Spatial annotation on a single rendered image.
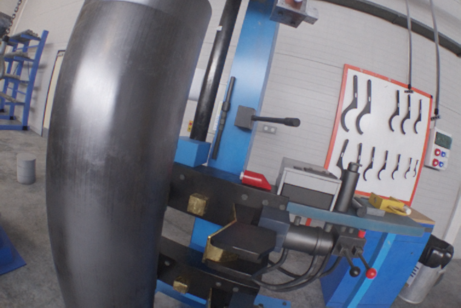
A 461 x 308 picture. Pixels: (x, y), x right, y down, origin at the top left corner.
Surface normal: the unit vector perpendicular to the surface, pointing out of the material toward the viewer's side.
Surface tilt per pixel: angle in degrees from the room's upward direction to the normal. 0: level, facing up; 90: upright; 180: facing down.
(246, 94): 90
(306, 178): 90
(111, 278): 90
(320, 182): 90
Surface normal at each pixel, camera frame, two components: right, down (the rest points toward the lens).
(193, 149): -0.23, 0.00
